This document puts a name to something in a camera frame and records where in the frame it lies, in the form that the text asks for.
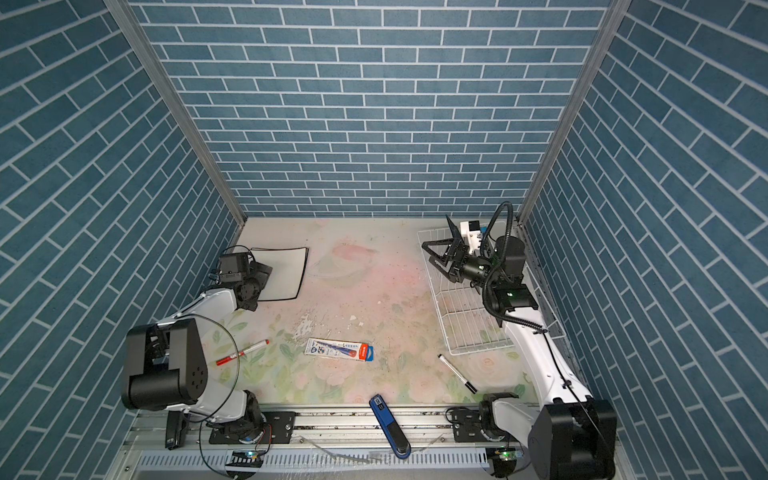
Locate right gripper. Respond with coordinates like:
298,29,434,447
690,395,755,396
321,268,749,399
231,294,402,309
426,240,502,290

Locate black square plate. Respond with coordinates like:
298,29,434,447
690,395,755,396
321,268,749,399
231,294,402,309
446,216,468,259

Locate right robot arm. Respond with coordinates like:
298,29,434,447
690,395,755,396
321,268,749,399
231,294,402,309
421,201,618,479

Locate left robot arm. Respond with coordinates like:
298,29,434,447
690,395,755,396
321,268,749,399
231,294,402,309
121,251,272,450

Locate black white marker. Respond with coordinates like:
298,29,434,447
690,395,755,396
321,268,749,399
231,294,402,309
437,354,478,394

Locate blue white pen box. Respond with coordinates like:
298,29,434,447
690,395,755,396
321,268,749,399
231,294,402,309
304,338,374,362

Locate blue black stapler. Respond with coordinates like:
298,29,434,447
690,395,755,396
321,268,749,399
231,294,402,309
369,394,411,460

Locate red marker pen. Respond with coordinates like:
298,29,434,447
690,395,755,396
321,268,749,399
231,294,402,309
215,339,270,366

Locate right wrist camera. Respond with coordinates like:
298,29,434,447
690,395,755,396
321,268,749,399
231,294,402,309
459,220,483,256

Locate white wire dish rack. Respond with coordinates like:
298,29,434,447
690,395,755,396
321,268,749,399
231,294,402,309
417,224,548,356

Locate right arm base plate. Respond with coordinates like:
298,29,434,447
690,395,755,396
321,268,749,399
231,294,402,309
445,406,518,443

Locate white slotted cable duct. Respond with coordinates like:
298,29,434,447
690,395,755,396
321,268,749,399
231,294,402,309
137,447,490,473

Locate aluminium mounting rail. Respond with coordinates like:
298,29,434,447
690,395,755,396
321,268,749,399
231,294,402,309
110,405,530,478

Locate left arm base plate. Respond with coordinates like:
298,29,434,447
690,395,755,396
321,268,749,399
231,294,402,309
209,411,297,445

